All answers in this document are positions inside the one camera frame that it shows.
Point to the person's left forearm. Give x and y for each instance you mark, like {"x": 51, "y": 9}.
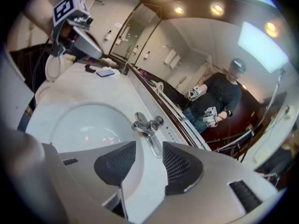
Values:
{"x": 37, "y": 13}

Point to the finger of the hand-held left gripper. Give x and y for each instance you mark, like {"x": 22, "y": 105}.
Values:
{"x": 87, "y": 44}

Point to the white toilet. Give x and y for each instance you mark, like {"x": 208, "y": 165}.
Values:
{"x": 52, "y": 67}

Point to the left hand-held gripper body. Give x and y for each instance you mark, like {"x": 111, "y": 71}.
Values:
{"x": 65, "y": 8}

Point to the white folded hand towel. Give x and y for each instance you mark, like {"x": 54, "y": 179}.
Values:
{"x": 116, "y": 73}

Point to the person's blue jeans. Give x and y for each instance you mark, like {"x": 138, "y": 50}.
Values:
{"x": 23, "y": 122}

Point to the dark smartphone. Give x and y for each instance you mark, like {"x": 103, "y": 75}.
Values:
{"x": 105, "y": 73}

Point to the black folded phone holder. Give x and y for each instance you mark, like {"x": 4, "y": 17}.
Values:
{"x": 90, "y": 68}

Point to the wall soap dispenser bottle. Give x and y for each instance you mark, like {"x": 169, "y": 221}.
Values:
{"x": 108, "y": 36}

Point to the small counter label strip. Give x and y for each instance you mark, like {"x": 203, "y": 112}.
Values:
{"x": 172, "y": 134}

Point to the chrome faucet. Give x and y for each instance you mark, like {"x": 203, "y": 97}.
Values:
{"x": 142, "y": 123}

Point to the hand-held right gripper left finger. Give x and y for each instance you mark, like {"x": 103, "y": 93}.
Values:
{"x": 114, "y": 164}

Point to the large wall mirror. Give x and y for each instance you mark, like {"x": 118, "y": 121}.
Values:
{"x": 198, "y": 55}

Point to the white sink basin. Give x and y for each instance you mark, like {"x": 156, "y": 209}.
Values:
{"x": 93, "y": 125}

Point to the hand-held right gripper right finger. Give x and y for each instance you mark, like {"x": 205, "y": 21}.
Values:
{"x": 182, "y": 169}

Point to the clear drinking glass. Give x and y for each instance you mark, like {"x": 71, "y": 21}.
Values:
{"x": 122, "y": 70}
{"x": 126, "y": 69}

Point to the angled side mirror panel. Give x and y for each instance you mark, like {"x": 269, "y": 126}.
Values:
{"x": 137, "y": 31}

